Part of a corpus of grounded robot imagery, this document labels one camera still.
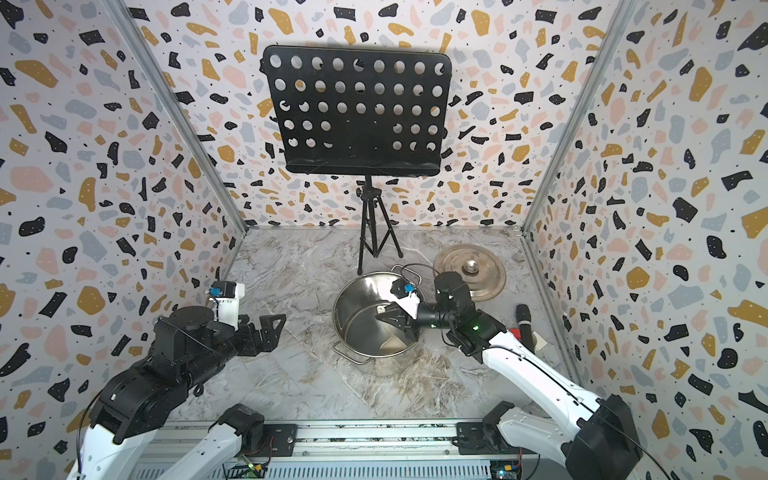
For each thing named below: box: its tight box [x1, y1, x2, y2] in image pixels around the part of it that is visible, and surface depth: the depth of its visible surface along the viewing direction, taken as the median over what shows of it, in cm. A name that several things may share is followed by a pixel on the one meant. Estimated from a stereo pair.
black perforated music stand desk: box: [260, 46, 452, 176], surface depth 68 cm
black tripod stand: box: [356, 174, 404, 275], surface depth 99 cm
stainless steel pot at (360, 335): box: [332, 271, 424, 365], surface depth 84 cm
